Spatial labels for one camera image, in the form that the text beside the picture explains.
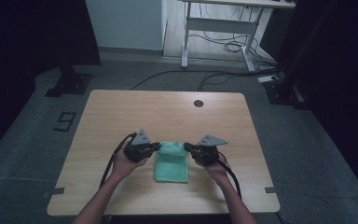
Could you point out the person's right hand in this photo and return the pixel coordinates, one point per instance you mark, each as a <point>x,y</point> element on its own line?
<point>217,170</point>

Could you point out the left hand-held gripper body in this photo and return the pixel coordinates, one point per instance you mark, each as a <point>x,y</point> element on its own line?
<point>138,151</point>

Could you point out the person's left hand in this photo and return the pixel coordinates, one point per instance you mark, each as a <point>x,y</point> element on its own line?
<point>124,166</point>

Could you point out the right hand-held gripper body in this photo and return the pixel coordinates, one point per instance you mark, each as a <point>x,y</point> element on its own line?
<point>208,152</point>

